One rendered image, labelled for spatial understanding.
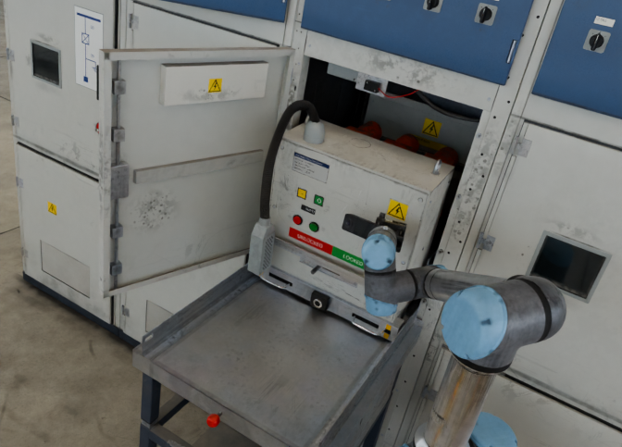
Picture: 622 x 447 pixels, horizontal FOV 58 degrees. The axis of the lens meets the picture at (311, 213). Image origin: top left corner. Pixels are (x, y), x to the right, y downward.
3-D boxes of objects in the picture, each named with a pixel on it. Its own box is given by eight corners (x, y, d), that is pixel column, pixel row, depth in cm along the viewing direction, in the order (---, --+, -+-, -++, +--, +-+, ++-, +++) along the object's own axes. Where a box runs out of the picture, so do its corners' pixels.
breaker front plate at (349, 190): (390, 328, 176) (427, 194, 151) (261, 266, 193) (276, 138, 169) (391, 326, 177) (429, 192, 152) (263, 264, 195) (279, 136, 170)
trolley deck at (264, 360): (322, 485, 136) (327, 468, 133) (131, 365, 159) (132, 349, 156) (417, 341, 191) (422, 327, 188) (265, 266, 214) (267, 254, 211)
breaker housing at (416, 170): (392, 327, 176) (431, 192, 151) (261, 264, 194) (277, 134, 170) (444, 254, 216) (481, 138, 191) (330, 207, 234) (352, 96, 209)
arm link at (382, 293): (416, 312, 135) (416, 266, 133) (375, 320, 130) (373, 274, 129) (398, 303, 142) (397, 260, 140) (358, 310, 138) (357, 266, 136)
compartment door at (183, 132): (93, 287, 175) (92, 44, 140) (255, 240, 216) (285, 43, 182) (103, 299, 170) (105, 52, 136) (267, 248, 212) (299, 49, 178)
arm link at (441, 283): (595, 271, 100) (432, 254, 145) (548, 281, 96) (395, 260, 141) (601, 336, 100) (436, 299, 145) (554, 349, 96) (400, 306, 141)
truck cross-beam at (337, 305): (394, 342, 177) (398, 329, 174) (253, 273, 197) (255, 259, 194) (400, 334, 181) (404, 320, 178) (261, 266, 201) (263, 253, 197)
